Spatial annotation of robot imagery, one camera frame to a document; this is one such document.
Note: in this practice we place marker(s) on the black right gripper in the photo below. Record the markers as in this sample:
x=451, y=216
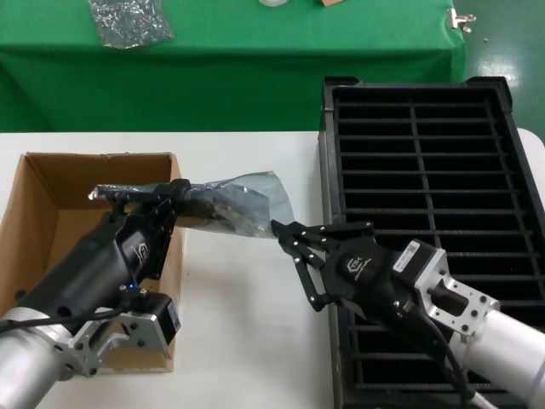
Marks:
x=366, y=285

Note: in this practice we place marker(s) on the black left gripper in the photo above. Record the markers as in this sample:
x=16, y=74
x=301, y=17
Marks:
x=98, y=272

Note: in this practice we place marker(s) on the grey translucent antistatic bag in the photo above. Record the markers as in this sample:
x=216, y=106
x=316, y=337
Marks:
x=264, y=191

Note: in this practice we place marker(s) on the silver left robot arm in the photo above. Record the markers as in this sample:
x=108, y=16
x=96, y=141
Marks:
x=25, y=366

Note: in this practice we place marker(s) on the brown open cardboard box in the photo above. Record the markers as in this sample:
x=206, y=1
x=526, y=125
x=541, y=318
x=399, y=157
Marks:
x=38, y=204

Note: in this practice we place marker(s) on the black slotted plastic container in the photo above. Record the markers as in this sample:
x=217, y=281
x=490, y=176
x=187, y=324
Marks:
x=426, y=170

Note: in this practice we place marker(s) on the flat-flapped brown cardboard box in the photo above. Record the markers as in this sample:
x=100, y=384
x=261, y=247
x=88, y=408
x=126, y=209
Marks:
x=332, y=2

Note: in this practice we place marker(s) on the green tablecloth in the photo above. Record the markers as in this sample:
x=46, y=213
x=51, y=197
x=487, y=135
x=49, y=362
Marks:
x=255, y=85

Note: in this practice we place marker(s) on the crumpled silver antistatic bag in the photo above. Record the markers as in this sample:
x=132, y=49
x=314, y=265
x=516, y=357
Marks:
x=127, y=23

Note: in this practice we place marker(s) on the silver metal clip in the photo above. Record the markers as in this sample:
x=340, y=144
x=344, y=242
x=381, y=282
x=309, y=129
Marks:
x=457, y=19

